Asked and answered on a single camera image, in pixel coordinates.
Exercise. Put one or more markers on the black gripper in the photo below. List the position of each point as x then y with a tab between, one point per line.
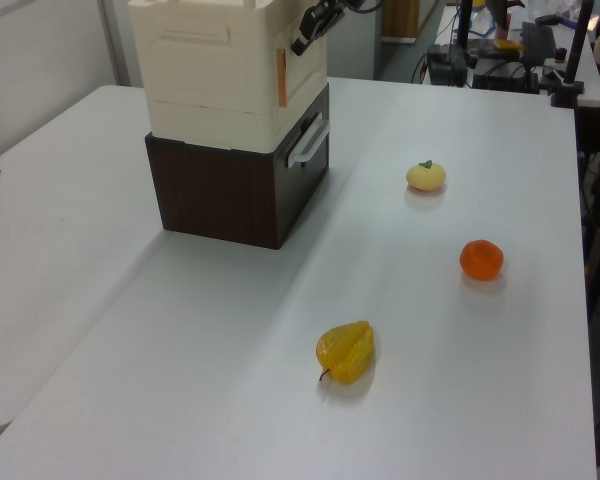
322	17

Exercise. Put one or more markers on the cream plastic cabinet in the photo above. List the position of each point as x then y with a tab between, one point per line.
210	70

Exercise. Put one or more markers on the brown wooden board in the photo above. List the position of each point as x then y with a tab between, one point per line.
405	17

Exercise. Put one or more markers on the dark brown wooden drawer box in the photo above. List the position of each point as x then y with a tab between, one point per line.
230	195

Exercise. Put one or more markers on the thin black pole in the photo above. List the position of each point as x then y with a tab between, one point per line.
464	22

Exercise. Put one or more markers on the pale yellow toy pumpkin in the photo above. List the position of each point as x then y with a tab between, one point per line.
426	176

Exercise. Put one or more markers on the black electronics box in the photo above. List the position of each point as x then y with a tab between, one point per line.
502	75

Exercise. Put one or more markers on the yellow flat object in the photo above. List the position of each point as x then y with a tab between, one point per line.
509	45

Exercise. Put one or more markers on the orange toy tangerine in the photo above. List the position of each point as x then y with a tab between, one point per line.
481	259

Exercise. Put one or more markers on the yellow toy starfruit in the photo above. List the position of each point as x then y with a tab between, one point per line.
346	352

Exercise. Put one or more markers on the black camera stand pole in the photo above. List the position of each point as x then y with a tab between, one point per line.
572	55

